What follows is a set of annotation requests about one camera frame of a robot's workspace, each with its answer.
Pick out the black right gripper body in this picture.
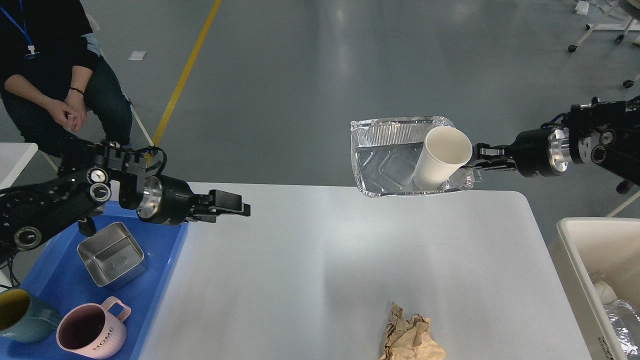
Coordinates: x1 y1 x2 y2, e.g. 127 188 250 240
510 127 570 178

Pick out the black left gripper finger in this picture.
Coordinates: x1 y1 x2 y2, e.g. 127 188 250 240
198 189 251 218

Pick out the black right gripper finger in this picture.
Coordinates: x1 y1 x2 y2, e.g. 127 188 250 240
475 161 518 171
470 143 515 166

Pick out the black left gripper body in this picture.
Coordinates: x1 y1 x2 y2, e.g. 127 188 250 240
135 175 211 226

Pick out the white paper cup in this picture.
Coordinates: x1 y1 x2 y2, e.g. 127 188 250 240
412 126 473 191

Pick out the small stainless steel tray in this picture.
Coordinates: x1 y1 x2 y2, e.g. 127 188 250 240
77 221 148 291

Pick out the aluminium foil tray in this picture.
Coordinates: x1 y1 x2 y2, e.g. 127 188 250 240
350 116 482 198

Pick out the pink ribbed mug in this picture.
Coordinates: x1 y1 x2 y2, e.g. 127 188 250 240
55 296 131 360

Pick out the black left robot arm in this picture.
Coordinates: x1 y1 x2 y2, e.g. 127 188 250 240
0 137 251 263

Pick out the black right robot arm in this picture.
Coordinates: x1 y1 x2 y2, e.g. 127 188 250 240
466 96 640 194

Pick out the white plastic bin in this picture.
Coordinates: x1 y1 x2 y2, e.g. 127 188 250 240
547 218 640 360

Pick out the blue plastic tray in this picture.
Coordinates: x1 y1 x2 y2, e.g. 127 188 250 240
20 201 188 360

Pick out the white cup in bin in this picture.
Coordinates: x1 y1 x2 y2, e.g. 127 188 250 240
592 280 618 306

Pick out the person in dark clothes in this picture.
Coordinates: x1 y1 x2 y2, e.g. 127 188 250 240
0 0 133 158

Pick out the white side table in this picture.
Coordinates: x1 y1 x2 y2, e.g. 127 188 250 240
0 142 39 190

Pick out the white wheeled chair base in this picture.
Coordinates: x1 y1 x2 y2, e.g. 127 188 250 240
562 0 639 101

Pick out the teal ceramic mug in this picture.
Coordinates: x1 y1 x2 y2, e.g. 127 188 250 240
0 288 62 344

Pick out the grey office chair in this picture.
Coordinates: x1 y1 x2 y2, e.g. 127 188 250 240
38 13 154 172

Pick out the crumpled foil in bin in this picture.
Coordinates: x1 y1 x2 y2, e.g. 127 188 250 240
603 300 640 360

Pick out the crumpled brown paper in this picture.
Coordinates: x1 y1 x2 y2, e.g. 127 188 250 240
378 301 448 360

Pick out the black cable bundle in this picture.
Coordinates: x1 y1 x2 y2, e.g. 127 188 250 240
0 252 22 290

